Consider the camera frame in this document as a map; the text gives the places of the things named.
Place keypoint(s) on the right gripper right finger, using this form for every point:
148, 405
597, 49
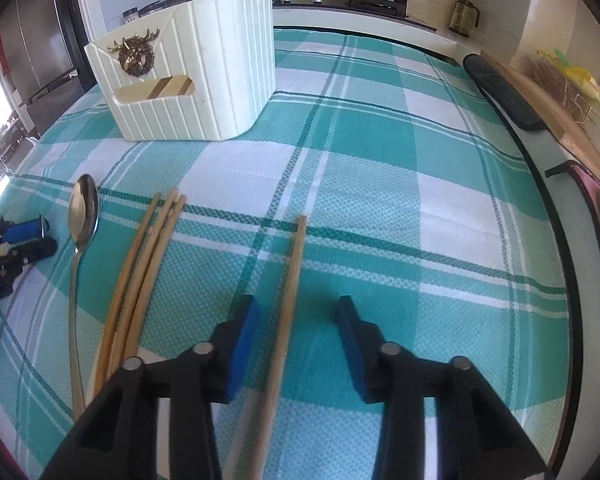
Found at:
477, 436

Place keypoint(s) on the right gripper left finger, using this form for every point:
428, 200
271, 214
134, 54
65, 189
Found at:
116, 436

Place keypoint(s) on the light wooden chopstick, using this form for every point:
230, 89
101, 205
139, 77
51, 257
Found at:
278, 358

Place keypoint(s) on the large silver spoon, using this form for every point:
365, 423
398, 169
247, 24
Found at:
83, 213

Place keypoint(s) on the grey refrigerator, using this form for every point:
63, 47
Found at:
42, 55

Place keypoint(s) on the teal white checkered tablecloth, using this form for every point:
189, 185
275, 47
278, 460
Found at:
420, 207

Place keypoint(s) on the cream ribbed utensil holder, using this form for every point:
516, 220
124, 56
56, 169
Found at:
202, 70

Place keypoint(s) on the wooden cutting board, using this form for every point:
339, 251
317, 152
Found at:
560, 123

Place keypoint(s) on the glass french press jug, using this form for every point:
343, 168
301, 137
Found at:
465, 18

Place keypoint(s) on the black gas stove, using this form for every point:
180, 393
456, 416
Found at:
395, 10

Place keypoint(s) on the wire basket with yellow packets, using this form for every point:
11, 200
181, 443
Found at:
573, 87

